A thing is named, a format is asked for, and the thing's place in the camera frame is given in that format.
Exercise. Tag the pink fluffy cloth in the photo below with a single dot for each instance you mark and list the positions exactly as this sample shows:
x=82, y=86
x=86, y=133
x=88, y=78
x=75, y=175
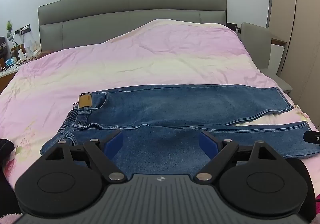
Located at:
x=10, y=218

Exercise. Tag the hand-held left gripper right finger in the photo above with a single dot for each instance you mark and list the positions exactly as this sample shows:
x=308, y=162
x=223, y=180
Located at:
x=207, y=144

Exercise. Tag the pink floral bed blanket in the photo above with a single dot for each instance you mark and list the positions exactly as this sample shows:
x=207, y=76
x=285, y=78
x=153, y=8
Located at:
x=150, y=58

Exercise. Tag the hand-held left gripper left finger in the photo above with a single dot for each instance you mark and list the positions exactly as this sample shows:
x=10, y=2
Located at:
x=114, y=144

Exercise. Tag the small blue-screen device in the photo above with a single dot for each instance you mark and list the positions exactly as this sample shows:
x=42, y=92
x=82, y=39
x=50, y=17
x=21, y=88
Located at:
x=11, y=61

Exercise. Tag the small green plant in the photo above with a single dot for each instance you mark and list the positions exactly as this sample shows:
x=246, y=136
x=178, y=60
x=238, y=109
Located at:
x=9, y=27

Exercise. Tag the beige wardrobe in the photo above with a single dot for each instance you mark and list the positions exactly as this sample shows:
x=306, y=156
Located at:
x=300, y=26

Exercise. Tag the grey upholstered bedside chair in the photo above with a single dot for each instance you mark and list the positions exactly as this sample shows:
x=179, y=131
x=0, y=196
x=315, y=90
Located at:
x=257, y=38

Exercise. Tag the blue denim pants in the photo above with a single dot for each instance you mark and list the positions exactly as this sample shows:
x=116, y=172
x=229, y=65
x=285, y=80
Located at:
x=175, y=106

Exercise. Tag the wooden nightstand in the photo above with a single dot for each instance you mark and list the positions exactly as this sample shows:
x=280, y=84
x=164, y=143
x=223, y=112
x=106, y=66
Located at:
x=7, y=76

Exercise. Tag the dark cloth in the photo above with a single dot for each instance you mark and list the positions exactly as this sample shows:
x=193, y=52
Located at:
x=5, y=164

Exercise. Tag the black wall socket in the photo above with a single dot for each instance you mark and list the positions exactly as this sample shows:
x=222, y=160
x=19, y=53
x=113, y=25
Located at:
x=22, y=29

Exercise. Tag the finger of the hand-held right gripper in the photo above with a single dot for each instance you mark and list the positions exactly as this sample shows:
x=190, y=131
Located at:
x=312, y=137

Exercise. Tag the grey padded headboard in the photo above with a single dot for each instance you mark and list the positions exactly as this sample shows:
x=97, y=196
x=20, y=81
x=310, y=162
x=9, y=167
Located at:
x=125, y=8

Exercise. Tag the cluttered bedside table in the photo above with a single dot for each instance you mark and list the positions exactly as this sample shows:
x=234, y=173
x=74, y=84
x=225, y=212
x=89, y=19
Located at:
x=2, y=50

